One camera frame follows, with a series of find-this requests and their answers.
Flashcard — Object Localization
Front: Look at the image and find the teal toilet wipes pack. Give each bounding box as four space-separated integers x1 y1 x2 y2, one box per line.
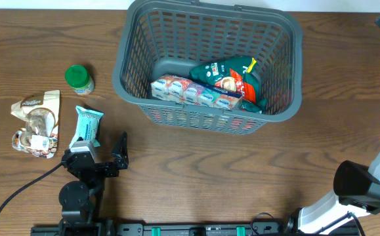
69 106 104 148

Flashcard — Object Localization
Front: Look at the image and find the green lid seasoning jar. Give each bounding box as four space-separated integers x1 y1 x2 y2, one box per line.
64 65 95 96

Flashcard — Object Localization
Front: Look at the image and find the blue tissue pack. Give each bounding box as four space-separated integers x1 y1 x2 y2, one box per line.
151 75 242 110

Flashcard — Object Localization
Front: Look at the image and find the green coffee bag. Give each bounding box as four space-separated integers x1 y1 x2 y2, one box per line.
189 56 267 113

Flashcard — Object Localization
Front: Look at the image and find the grey plastic basket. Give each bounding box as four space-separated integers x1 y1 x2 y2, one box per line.
112 0 304 136

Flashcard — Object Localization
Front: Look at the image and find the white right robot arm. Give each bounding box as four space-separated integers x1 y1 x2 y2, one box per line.
112 1 380 235

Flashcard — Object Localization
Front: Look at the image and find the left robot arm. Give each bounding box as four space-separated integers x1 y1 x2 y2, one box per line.
58 150 119 236

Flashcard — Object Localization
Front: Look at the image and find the beige brown snack bag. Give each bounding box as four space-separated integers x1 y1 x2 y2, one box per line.
11 90 60 159

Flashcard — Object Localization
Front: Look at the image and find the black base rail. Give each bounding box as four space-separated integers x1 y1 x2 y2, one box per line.
30 220 360 236

